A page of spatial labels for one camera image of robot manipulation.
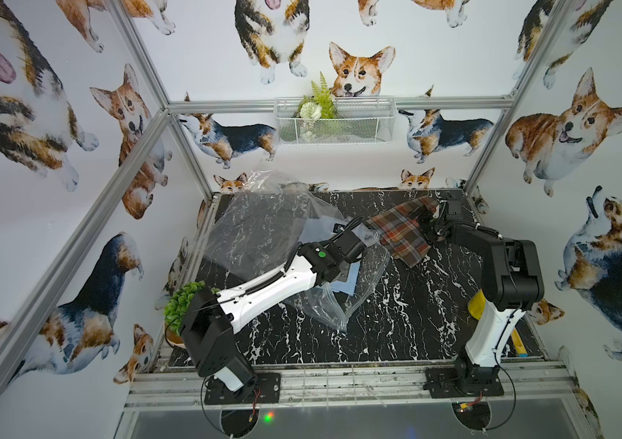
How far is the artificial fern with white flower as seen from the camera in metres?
0.81

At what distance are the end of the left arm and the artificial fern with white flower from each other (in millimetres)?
406

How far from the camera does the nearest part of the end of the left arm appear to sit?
61 centimetres
